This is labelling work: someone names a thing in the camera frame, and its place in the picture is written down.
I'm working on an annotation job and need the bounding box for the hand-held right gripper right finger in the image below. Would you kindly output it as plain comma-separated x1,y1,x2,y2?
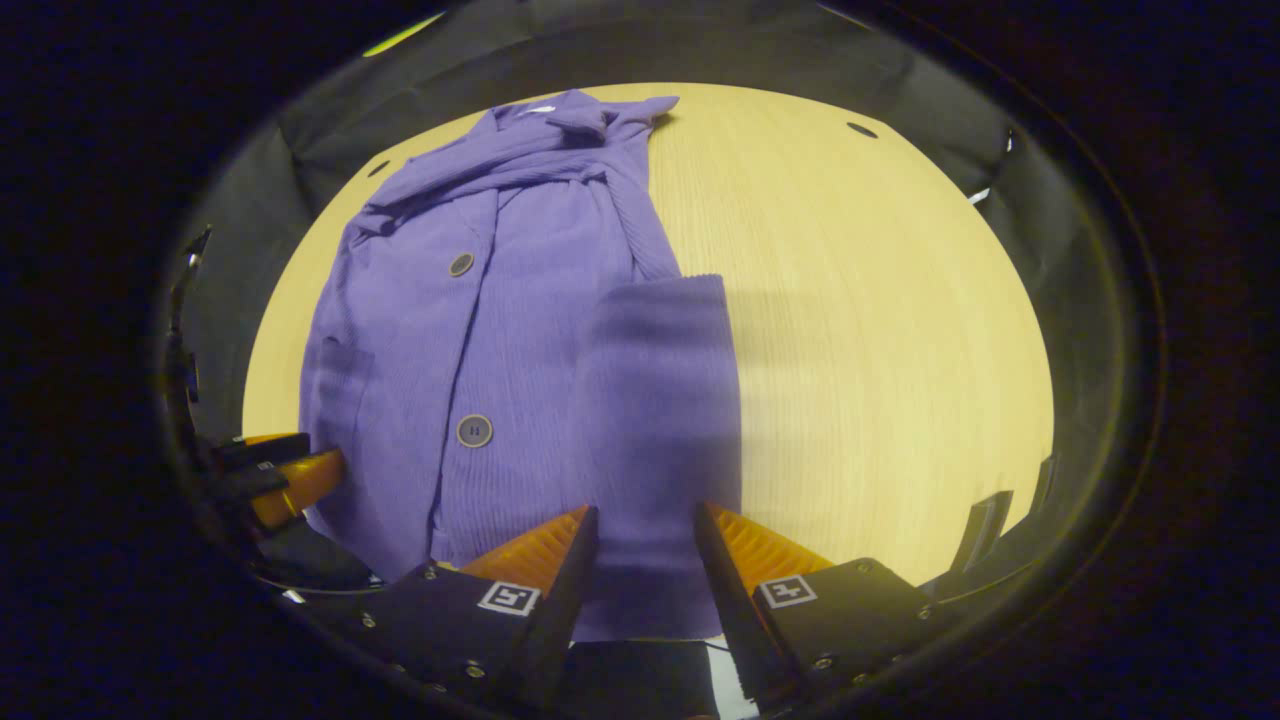
693,500,941,713

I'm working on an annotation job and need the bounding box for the dark cloth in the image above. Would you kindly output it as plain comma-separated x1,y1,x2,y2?
560,638,716,720

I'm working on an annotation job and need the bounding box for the black backdrop cloth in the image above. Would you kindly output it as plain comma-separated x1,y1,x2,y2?
165,0,1111,601

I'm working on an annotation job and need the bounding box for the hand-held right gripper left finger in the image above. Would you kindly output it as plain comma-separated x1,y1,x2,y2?
345,503,601,713

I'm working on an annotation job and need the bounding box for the purple button-up shirt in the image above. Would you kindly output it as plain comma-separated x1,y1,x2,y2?
298,88,746,643

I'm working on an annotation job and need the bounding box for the black curved frame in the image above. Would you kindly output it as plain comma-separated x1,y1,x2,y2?
920,455,1059,601

